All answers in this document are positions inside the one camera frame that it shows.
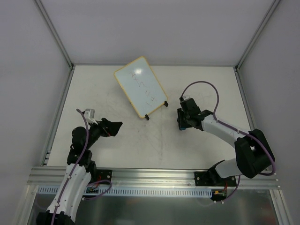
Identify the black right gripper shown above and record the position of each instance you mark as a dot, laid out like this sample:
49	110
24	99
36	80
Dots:
185	119

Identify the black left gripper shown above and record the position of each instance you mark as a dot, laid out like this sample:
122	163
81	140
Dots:
104	128

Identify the yellow framed whiteboard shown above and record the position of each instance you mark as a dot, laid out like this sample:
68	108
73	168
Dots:
141	87

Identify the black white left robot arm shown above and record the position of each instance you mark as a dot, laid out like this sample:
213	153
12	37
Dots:
81	171

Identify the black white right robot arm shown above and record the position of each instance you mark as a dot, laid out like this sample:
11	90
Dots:
252	151

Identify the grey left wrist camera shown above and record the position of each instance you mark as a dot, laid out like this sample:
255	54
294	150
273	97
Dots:
89	116

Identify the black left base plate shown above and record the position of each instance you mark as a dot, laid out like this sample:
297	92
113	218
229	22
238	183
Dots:
104	175

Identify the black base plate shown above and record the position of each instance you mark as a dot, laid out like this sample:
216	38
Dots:
104	175
212	179

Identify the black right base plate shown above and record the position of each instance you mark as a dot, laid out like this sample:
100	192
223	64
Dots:
212	179

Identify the aluminium mounting rail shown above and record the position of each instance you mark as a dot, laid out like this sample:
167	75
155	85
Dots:
150	178

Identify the white slotted cable duct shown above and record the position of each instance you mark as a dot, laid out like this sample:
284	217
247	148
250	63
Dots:
149	192

